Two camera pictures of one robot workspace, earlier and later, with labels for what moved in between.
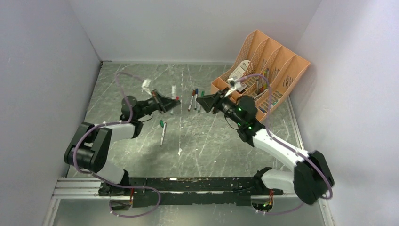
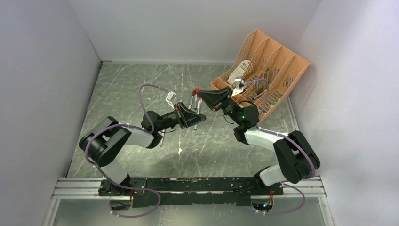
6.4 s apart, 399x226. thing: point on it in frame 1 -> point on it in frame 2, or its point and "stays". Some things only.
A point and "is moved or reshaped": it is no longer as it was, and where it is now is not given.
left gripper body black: (155, 103) -> (181, 117)
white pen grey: (173, 95) is moved or reshaped
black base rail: (197, 191) stays
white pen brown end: (193, 93) stays
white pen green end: (198, 104) stays
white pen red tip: (163, 133) stays
